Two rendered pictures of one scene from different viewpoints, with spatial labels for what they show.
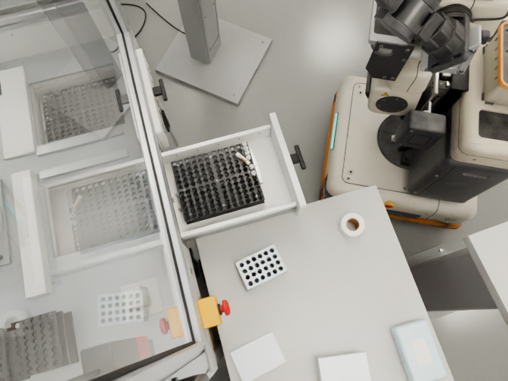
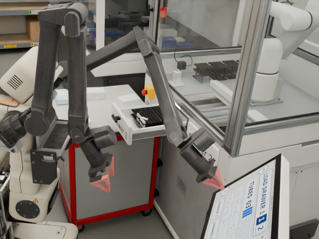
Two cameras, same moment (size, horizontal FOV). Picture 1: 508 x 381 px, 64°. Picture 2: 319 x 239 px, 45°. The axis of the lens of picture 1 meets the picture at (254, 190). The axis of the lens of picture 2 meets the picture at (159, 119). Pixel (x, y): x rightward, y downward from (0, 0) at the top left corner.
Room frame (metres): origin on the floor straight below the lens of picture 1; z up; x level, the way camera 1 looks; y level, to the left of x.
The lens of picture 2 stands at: (2.21, -0.22, 1.88)
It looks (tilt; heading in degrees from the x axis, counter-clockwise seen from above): 28 degrees down; 169
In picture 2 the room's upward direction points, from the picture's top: 5 degrees clockwise
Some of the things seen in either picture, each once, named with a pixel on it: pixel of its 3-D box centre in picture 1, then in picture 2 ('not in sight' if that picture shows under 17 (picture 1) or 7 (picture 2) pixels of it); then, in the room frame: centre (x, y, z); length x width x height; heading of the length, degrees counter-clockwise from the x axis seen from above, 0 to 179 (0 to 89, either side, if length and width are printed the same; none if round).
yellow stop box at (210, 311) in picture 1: (211, 311); (149, 91); (0.01, 0.11, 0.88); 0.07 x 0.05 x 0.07; 16
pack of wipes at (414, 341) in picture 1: (418, 351); (62, 96); (-0.09, -0.44, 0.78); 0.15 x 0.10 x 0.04; 15
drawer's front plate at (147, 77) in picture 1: (153, 98); (201, 143); (0.63, 0.30, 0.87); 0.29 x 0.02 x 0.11; 16
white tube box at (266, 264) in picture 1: (261, 267); not in sight; (0.14, -0.02, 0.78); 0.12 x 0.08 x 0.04; 116
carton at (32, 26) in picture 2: not in sight; (42, 28); (-3.40, -1.00, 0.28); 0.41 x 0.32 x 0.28; 110
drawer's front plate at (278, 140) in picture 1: (286, 165); (121, 123); (0.42, -0.09, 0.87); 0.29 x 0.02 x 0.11; 16
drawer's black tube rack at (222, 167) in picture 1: (218, 184); (154, 118); (0.36, 0.10, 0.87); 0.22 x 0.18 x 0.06; 106
